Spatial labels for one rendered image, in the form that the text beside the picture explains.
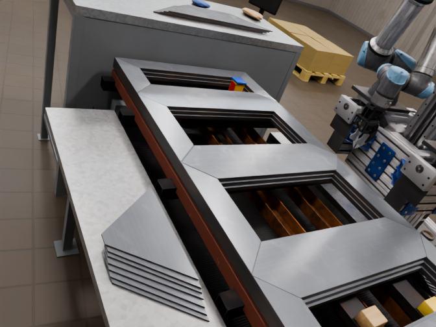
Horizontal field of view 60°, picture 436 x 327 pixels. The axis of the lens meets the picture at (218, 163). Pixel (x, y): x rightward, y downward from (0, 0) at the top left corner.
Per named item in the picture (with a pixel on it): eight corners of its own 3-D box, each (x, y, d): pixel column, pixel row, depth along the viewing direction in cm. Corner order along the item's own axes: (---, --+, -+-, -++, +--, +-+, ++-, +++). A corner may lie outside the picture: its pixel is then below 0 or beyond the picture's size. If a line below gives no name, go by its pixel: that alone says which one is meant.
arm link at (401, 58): (406, 88, 180) (423, 61, 173) (380, 78, 180) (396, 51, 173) (401, 80, 190) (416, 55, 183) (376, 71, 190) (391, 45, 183)
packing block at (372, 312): (366, 335, 98) (374, 327, 96) (353, 318, 101) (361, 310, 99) (380, 329, 101) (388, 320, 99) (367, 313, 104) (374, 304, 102)
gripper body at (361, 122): (349, 124, 156) (364, 99, 149) (362, 124, 160) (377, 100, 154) (362, 135, 151) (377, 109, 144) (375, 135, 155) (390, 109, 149)
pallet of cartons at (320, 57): (254, 42, 620) (264, 14, 596) (298, 51, 664) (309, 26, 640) (295, 80, 524) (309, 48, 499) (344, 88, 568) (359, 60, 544)
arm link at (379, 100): (383, 91, 152) (398, 101, 146) (377, 100, 154) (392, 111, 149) (372, 89, 148) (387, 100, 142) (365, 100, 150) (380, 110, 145)
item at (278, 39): (74, 15, 154) (76, 4, 152) (51, -27, 193) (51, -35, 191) (301, 53, 225) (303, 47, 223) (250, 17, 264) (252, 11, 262)
